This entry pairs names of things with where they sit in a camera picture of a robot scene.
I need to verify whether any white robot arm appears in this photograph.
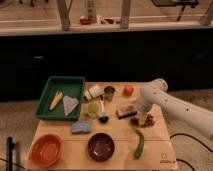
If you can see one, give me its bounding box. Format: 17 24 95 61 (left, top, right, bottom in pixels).
136 78 213 140

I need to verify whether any purple bowl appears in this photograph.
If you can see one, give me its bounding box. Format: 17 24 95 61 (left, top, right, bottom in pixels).
87 133 115 162

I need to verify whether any orange bowl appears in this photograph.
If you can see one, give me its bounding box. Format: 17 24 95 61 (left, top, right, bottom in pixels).
29 134 62 168

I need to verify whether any orange tomato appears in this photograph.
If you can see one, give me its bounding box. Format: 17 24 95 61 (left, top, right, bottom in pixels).
123 85 134 96

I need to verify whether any green chili pepper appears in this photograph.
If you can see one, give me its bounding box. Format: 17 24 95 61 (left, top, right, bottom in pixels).
134 130 144 159

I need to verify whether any light green cup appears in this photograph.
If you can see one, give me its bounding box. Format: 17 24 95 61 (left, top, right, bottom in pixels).
86 103 99 118

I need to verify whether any blue sponge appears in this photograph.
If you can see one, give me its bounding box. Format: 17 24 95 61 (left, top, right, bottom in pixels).
71 121 91 134

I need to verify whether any green plastic tray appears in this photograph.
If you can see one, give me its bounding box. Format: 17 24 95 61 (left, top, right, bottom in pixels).
35 76 85 121

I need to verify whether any red item on shelf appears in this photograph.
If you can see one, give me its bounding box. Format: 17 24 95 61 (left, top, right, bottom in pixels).
80 18 92 25

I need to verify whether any white bottle on shelf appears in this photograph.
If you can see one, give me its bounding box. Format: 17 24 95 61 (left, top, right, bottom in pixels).
85 0 97 23

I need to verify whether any black stand at left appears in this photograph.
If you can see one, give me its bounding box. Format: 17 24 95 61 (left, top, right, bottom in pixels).
6 137 15 171

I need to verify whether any black cable on floor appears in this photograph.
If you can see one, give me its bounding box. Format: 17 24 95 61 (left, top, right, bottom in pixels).
169 132 213 171

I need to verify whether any white handled black brush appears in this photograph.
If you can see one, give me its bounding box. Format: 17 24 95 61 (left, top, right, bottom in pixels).
99 96 109 123

